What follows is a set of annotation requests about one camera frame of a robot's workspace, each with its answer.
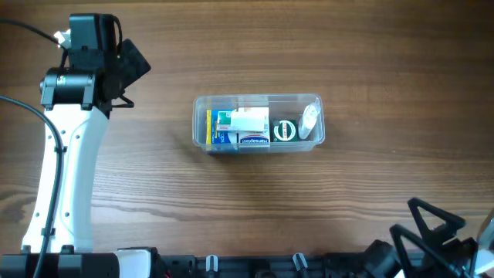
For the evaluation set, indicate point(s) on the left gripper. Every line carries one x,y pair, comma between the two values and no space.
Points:
136,62

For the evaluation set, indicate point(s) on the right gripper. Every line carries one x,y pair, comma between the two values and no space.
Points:
464,247

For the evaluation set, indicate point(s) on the white green medicine box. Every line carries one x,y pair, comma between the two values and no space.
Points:
236,121

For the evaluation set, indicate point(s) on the blue yellow VapoDrops box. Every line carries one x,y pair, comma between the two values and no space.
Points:
214,131

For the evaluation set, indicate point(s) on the white Hansaplast box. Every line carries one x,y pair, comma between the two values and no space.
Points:
256,137

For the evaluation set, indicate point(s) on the green round-logo box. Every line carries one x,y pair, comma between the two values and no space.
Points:
284,131

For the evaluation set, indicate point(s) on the white dropper bottle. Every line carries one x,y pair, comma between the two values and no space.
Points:
308,120

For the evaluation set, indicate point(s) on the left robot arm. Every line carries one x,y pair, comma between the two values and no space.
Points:
59,239

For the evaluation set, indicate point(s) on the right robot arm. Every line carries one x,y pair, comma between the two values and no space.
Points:
434,252

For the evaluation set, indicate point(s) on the clear plastic container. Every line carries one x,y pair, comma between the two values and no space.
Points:
287,106

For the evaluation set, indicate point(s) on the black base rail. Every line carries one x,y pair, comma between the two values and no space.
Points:
251,266

